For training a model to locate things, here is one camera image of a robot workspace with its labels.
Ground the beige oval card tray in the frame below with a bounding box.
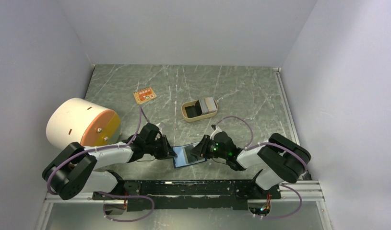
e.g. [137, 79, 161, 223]
[181, 99, 219, 122]

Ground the large white cylinder roll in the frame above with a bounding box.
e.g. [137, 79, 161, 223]
[46, 98, 121, 150]

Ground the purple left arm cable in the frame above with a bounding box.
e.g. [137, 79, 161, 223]
[46, 106, 152, 195]

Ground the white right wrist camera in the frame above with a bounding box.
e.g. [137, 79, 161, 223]
[211, 125, 222, 136]

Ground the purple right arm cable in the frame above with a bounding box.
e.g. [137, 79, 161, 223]
[214, 115, 308, 220]

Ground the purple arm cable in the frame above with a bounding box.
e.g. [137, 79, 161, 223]
[214, 115, 308, 220]
[46, 106, 152, 195]

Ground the blue leather card holder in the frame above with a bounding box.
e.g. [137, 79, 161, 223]
[172, 145, 207, 168]

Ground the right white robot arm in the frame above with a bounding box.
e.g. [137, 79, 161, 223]
[190, 131, 311, 198]

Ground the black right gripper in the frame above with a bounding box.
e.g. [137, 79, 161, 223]
[189, 134, 228, 160]

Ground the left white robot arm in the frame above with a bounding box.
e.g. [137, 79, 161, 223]
[42, 123, 177, 200]

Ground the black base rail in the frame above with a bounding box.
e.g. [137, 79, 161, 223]
[92, 178, 281, 212]

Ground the stack of cards in tray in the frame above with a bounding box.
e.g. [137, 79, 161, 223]
[198, 97, 218, 115]

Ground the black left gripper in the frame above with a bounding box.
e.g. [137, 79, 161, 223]
[145, 134, 178, 160]

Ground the aluminium frame rail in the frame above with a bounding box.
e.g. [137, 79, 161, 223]
[36, 180, 332, 230]

